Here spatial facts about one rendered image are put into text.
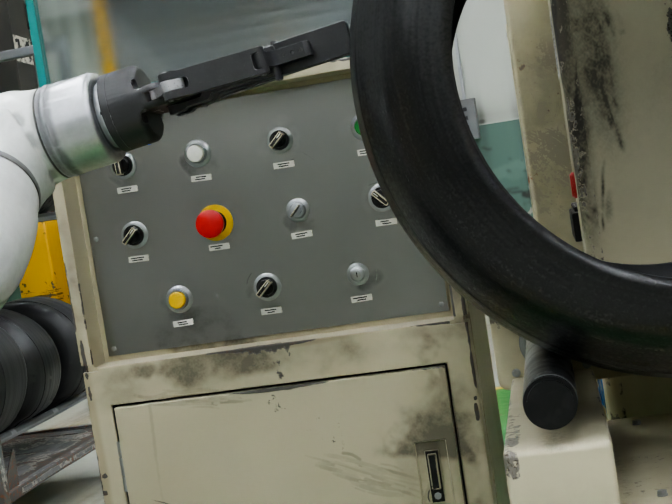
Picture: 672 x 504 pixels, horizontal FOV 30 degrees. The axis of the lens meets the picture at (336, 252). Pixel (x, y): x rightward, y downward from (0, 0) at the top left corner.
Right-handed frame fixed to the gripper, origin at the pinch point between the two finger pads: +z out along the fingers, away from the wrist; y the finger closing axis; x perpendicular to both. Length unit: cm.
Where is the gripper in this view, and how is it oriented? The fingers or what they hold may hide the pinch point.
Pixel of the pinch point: (314, 48)
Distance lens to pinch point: 116.5
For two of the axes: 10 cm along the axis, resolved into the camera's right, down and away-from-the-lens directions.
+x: 2.9, 9.6, 0.3
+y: 1.6, -0.7, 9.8
